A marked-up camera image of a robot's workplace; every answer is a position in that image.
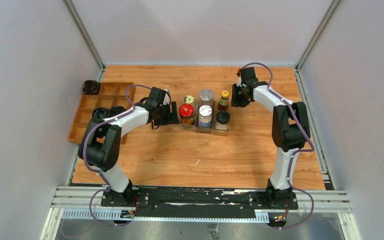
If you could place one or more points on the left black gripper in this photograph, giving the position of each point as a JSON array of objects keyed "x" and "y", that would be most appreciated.
[{"x": 172, "y": 118}]

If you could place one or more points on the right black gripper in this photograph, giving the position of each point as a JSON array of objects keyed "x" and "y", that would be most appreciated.
[{"x": 235, "y": 102}]

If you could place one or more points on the red lid sauce jar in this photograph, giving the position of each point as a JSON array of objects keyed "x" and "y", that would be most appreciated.
[{"x": 187, "y": 114}]

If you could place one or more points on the yellow cap sauce bottle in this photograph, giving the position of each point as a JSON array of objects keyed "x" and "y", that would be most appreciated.
[{"x": 223, "y": 103}]

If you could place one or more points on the yellow lid spice bottle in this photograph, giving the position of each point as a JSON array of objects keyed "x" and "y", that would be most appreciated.
[{"x": 188, "y": 99}]

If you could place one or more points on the black lid spice bottle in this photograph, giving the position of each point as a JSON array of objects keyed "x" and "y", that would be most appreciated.
[{"x": 222, "y": 120}]

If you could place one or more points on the silver lid blue bottle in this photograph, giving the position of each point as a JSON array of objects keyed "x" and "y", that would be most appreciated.
[{"x": 205, "y": 116}]

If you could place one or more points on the silver lid glass jar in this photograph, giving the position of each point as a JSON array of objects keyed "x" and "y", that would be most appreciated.
[{"x": 206, "y": 97}]

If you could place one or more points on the clear plastic organizer bin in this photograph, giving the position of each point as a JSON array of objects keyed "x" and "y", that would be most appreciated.
[{"x": 213, "y": 130}]

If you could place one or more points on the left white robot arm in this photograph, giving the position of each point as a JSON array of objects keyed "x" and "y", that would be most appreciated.
[{"x": 100, "y": 146}]

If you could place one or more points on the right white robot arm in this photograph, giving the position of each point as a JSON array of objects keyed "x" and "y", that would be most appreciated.
[{"x": 290, "y": 132}]

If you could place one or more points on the wooden compartment tray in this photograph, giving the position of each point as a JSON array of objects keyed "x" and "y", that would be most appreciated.
[{"x": 111, "y": 96}]

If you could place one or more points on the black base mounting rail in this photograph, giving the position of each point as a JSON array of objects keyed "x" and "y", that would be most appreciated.
[{"x": 200, "y": 203}]

